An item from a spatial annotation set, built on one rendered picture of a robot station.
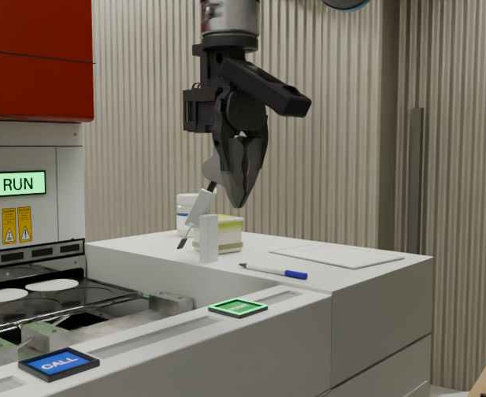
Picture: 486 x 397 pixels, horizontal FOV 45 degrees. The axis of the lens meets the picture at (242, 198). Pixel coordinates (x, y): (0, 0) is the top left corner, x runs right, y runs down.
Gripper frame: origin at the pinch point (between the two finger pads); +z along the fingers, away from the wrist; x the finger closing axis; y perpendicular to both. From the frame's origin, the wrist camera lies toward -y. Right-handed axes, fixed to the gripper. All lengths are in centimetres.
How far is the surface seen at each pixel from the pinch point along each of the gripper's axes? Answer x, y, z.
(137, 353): 18.6, -1.9, 14.7
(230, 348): 6.7, -4.0, 16.9
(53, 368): 27.1, 0.0, 14.2
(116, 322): -2.1, 29.7, 22.7
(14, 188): 0, 58, 2
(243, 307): -0.4, 0.1, 14.3
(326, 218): -190, 112, 30
